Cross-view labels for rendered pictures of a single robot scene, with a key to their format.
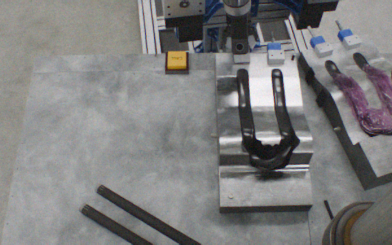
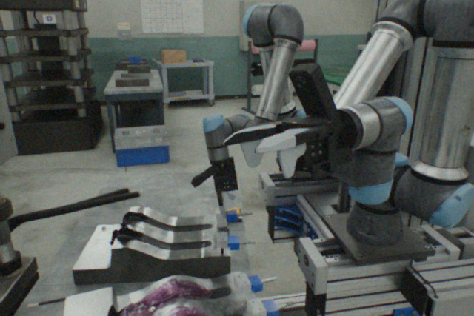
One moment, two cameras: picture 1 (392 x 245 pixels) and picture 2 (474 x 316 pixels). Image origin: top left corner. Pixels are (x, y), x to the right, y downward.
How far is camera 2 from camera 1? 1.64 m
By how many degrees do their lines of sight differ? 72
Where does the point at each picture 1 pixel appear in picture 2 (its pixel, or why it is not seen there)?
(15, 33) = not seen: hidden behind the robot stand
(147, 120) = (184, 208)
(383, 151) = (92, 306)
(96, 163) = (157, 194)
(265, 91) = (188, 238)
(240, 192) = (104, 233)
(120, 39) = not seen: hidden behind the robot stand
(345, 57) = (235, 306)
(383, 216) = not seen: outside the picture
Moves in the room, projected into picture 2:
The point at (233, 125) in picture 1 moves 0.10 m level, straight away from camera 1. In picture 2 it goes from (154, 215) to (180, 217)
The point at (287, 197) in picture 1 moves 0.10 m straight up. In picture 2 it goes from (87, 254) to (83, 229)
